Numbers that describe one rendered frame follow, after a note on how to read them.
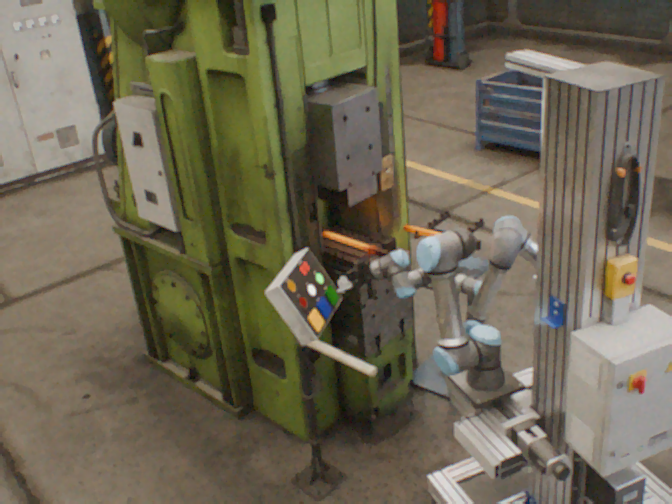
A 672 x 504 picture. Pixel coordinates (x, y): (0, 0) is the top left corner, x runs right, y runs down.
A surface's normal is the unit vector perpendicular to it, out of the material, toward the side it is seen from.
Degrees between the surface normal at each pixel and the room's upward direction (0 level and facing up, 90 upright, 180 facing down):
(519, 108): 89
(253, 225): 89
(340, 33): 90
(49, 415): 0
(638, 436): 91
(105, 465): 0
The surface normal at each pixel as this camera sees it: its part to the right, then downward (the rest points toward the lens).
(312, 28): 0.73, 0.25
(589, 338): -0.09, -0.88
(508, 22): -0.78, 0.35
